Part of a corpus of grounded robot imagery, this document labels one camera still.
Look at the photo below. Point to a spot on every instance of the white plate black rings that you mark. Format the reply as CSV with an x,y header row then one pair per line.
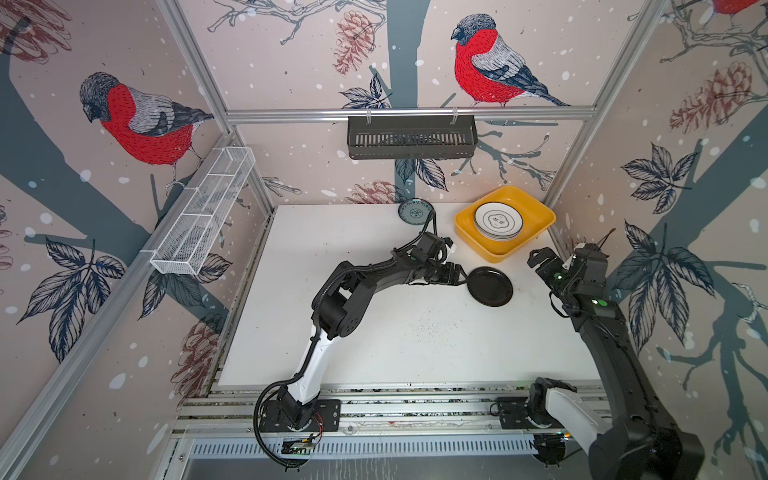
x,y
498,219

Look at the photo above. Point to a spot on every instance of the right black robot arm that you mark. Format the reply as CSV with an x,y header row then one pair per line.
x,y
642,441

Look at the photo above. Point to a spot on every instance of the black hanging wire basket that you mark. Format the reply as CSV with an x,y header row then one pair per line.
x,y
411,137

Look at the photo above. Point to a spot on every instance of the aluminium mounting rail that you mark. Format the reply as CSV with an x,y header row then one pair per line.
x,y
393,409

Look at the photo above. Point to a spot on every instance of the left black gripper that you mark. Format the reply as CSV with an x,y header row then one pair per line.
x,y
450,278

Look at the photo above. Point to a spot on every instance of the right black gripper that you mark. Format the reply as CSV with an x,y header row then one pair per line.
x,y
555,263

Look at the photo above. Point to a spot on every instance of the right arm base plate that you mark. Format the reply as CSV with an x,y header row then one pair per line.
x,y
512,414

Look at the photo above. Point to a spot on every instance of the white mesh wall shelf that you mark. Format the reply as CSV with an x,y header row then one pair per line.
x,y
186,246

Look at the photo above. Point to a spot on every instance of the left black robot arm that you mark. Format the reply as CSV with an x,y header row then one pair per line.
x,y
341,303

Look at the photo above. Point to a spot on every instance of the black round plate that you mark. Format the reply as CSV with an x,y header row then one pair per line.
x,y
489,286

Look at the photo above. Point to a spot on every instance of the small teal patterned plate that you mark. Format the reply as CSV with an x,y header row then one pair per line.
x,y
415,211

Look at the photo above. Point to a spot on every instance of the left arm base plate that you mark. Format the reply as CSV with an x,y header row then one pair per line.
x,y
285,416

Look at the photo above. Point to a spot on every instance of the yellow plastic bin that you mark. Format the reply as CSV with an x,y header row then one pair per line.
x,y
501,222

